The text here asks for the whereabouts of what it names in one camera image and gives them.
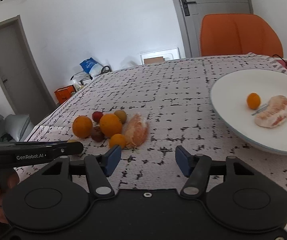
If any small orange kumquat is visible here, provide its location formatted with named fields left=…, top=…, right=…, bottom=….
left=109, top=134, right=127, bottom=149

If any large orange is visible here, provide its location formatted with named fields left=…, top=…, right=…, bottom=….
left=72, top=115, right=93, bottom=139

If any peeled pomelo piece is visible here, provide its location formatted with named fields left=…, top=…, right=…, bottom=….
left=124, top=113, right=149, bottom=148

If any yellow-green round fruit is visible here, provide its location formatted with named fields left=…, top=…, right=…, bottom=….
left=114, top=110, right=127, bottom=124

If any dark brown round fruit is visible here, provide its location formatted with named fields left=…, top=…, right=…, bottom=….
left=90, top=126, right=105, bottom=142

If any grey sofa cushion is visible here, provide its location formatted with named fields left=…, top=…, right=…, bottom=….
left=0, top=114, right=34, bottom=142

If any small red fruit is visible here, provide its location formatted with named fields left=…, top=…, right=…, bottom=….
left=92, top=111, right=103, bottom=123

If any grid patterned tablecloth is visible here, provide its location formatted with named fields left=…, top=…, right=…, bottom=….
left=16, top=52, right=287, bottom=238

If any orange box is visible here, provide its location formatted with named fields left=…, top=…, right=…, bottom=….
left=55, top=85, right=76, bottom=105

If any small kumquat on plate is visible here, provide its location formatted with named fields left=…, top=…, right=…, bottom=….
left=246, top=93, right=261, bottom=110

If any pomelo piece on plate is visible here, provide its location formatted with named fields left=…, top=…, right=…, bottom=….
left=255, top=95, right=287, bottom=128

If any blue white bag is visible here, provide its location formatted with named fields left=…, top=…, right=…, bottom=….
left=80, top=57, right=103, bottom=77

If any grey door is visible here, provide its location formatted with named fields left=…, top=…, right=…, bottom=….
left=0, top=15, right=56, bottom=125
left=173, top=0, right=253, bottom=58

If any brown cardboard piece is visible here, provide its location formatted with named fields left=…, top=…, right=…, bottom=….
left=143, top=56, right=165, bottom=64

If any white foam packaging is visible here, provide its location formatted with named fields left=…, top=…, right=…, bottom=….
left=140, top=48, right=180, bottom=64

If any orange chair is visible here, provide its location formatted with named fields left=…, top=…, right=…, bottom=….
left=200, top=14, right=283, bottom=56

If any black wire rack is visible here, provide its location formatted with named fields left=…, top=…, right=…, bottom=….
left=101, top=66, right=112, bottom=74

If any black door handle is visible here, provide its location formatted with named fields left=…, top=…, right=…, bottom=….
left=181, top=0, right=196, bottom=17

